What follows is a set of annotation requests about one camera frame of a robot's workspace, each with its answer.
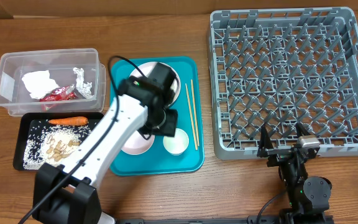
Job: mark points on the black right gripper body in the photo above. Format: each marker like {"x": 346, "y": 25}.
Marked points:
{"x": 278, "y": 157}

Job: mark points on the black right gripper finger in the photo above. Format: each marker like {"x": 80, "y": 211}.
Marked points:
{"x": 265, "y": 143}
{"x": 301, "y": 130}

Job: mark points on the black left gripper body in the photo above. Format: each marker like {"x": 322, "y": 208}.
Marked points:
{"x": 163, "y": 124}

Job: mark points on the white cup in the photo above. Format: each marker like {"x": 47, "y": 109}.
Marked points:
{"x": 178, "y": 144}

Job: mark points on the white bowl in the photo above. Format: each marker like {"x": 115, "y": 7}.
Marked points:
{"x": 137, "y": 145}

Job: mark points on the orange carrot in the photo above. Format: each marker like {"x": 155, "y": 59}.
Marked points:
{"x": 73, "y": 121}

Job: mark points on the pile of peanuts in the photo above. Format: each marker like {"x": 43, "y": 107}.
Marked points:
{"x": 58, "y": 150}

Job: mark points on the white rice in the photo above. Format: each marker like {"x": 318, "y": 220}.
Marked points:
{"x": 41, "y": 132}

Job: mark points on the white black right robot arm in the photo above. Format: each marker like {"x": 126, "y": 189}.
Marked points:
{"x": 308, "y": 196}

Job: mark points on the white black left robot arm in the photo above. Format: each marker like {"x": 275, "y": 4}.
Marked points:
{"x": 68, "y": 193}

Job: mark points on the grey dishwasher rack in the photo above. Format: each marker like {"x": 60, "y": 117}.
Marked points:
{"x": 276, "y": 68}

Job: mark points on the clear plastic waste bin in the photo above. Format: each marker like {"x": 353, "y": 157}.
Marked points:
{"x": 60, "y": 63}

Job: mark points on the teal serving tray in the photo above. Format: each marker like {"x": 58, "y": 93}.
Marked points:
{"x": 157, "y": 160}

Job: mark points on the left wooden chopstick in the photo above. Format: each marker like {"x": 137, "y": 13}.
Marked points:
{"x": 191, "y": 117}

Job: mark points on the wooden chopstick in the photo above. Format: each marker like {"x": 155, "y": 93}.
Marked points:
{"x": 194, "y": 113}
{"x": 191, "y": 117}

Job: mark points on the right wooden chopstick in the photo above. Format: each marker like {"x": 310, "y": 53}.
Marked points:
{"x": 194, "y": 113}

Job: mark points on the large white plate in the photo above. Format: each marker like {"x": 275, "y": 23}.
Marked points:
{"x": 147, "y": 67}

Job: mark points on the crumpled white tissue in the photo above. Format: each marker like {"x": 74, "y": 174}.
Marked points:
{"x": 83, "y": 88}

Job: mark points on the red snack wrapper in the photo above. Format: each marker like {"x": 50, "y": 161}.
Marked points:
{"x": 61, "y": 94}

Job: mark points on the black rectangular tray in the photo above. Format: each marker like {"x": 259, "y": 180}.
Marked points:
{"x": 93, "y": 118}

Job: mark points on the white paper napkin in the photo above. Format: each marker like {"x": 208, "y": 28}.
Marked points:
{"x": 39, "y": 84}

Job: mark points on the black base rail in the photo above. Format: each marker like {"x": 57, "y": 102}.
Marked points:
{"x": 197, "y": 221}

